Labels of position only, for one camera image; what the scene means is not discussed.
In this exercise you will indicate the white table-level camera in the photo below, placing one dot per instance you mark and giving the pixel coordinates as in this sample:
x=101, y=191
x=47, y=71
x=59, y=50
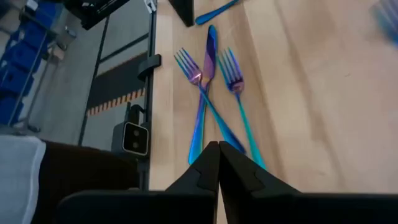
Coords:
x=135, y=138

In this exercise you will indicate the white fabric sheet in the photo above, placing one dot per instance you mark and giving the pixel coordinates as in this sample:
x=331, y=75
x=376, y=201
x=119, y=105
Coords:
x=18, y=180

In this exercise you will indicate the black equipment case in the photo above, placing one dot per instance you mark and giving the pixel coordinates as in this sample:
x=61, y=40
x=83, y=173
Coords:
x=93, y=12

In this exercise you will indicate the iridescent rainbow knife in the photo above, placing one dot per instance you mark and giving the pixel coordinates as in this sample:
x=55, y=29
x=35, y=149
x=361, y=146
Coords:
x=211, y=53

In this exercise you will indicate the metal shelf rack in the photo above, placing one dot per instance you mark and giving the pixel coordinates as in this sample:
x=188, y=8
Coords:
x=66, y=35

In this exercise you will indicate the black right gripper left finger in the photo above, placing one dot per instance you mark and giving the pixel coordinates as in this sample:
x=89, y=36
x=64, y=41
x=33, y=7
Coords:
x=155, y=208

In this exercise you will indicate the dark padded seat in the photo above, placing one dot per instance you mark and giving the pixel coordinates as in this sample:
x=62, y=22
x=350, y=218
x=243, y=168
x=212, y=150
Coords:
x=87, y=168

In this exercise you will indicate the blue storage bin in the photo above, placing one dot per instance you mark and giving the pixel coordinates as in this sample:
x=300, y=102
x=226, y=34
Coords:
x=43, y=17
x=28, y=51
x=15, y=81
x=9, y=110

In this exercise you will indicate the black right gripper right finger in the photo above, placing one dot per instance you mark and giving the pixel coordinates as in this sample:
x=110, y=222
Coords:
x=295, y=208

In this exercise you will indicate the black mat orange striped edge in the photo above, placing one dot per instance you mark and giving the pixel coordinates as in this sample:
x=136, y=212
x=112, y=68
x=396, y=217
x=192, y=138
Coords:
x=115, y=81

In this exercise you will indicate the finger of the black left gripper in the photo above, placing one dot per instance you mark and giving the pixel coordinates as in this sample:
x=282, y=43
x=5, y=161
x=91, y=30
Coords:
x=183, y=11

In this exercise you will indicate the iridescent rainbow fork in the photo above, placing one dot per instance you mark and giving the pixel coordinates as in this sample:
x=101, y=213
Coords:
x=387, y=18
x=194, y=74
x=234, y=82
x=205, y=16

